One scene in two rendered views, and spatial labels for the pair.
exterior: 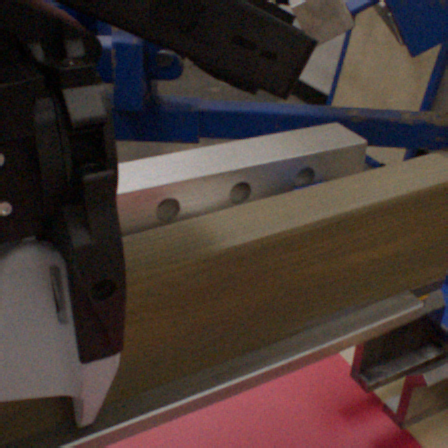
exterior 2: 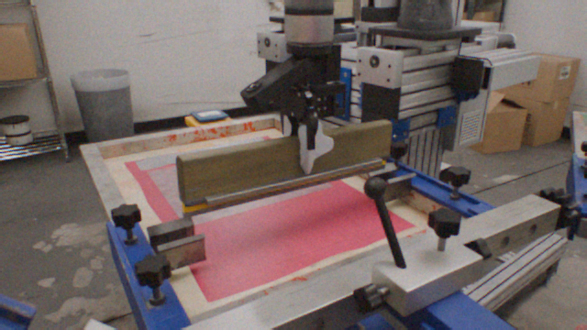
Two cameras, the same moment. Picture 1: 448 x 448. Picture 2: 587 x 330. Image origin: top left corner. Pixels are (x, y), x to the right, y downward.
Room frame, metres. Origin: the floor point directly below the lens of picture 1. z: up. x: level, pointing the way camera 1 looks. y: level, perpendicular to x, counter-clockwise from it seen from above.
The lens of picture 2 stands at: (0.89, 0.04, 1.38)
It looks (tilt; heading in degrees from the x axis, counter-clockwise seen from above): 23 degrees down; 178
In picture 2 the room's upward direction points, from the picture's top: straight up
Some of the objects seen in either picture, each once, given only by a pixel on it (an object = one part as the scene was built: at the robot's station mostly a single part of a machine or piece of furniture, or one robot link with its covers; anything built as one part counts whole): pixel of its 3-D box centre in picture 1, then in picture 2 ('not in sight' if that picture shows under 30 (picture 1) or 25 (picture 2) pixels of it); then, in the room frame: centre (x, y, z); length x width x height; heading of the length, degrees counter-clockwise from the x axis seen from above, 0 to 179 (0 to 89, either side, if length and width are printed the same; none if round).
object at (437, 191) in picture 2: not in sight; (421, 194); (0.09, 0.32, 0.98); 0.30 x 0.05 x 0.07; 29
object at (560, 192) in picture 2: not in sight; (548, 210); (0.24, 0.49, 1.02); 0.07 x 0.06 x 0.07; 29
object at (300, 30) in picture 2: not in sight; (307, 29); (0.19, 0.07, 1.31); 0.08 x 0.08 x 0.05
